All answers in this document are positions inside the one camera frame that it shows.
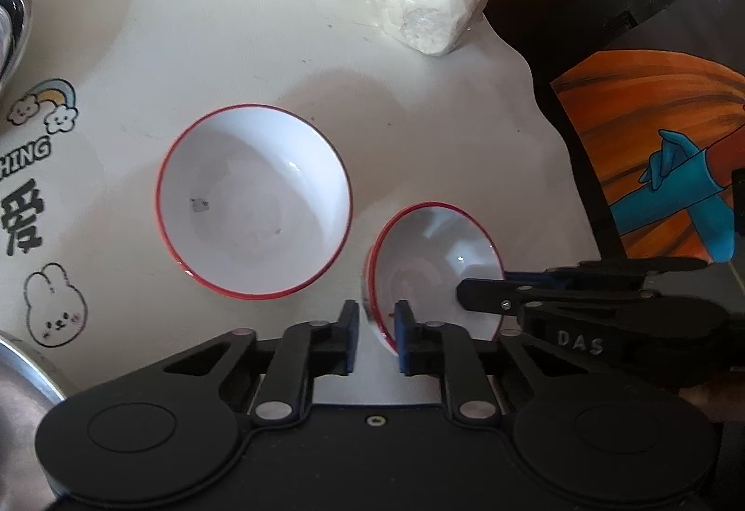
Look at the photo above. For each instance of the stainless steel bowl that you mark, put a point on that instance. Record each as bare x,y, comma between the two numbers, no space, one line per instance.
23,389

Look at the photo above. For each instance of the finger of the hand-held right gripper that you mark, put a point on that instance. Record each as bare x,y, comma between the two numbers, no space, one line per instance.
489,295
611,272

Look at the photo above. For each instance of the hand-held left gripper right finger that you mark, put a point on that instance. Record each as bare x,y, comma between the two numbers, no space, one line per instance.
403,342

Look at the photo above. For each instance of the stainless steel plate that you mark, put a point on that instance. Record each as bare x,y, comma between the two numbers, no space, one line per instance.
20,22

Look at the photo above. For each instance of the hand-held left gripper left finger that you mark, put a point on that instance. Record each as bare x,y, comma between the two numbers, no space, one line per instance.
349,339

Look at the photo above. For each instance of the white printed table mat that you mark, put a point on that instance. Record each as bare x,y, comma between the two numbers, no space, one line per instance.
174,51

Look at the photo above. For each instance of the white bowl with red rim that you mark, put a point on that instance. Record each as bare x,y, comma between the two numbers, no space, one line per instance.
430,255
262,185

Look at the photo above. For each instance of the orange and blue poster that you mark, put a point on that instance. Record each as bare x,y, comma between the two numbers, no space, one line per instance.
617,138

